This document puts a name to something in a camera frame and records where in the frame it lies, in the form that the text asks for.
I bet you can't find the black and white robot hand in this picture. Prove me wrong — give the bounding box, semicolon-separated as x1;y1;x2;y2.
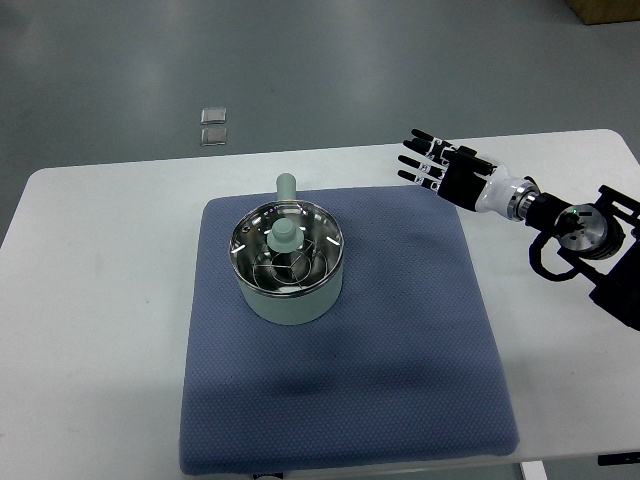
398;129;537;221

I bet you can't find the glass lid with green knob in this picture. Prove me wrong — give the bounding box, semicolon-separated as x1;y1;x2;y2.
229;200;344;298

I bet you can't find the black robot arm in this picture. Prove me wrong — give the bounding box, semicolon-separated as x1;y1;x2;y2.
515;185;639;330

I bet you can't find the mint green pot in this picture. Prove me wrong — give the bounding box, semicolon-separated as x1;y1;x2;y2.
235;173;343;326

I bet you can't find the blue quilted mat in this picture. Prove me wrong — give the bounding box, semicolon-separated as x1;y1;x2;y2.
180;186;519;475

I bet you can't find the white table leg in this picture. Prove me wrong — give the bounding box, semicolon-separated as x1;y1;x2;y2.
520;461;548;480

